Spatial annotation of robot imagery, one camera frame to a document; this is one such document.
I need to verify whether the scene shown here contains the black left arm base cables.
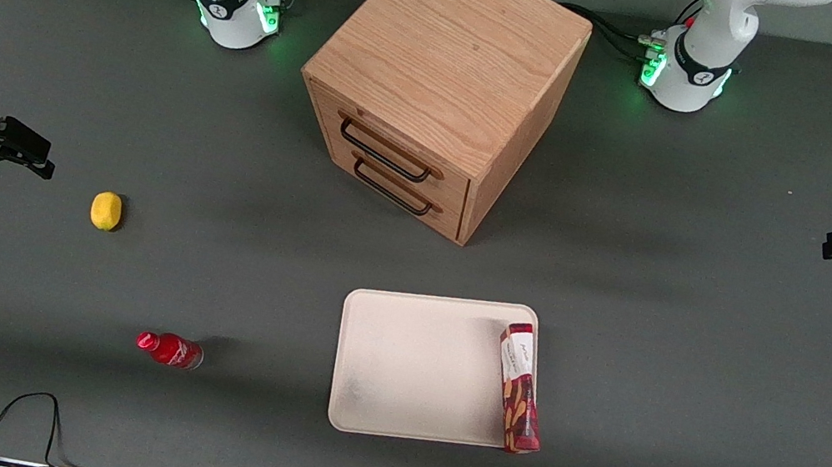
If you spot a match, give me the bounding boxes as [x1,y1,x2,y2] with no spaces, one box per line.
[553,0,705,73]

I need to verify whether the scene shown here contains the wooden two-drawer cabinet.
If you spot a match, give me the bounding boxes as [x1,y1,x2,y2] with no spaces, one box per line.
[277,0,598,262]

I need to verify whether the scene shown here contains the black looped table cable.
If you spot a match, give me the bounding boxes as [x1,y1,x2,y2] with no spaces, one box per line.
[0,384,101,467]

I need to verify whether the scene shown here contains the red tartan cookie box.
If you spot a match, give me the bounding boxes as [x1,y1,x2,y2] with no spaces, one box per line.
[482,319,560,459]

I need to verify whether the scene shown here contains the cream plastic tray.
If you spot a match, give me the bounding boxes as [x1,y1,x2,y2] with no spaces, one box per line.
[323,276,556,463]

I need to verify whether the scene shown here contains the yellow lemon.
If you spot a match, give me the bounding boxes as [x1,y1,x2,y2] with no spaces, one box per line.
[88,189,126,234]

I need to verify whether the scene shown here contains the black wire drawer handle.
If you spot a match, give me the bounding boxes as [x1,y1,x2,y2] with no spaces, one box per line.
[345,156,444,219]
[331,113,443,186]

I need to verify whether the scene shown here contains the red soda bottle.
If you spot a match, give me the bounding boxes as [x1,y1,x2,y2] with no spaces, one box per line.
[133,328,207,374]

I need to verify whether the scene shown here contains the wooden drawer front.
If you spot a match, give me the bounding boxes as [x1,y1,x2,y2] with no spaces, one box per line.
[291,78,486,213]
[292,110,479,245]

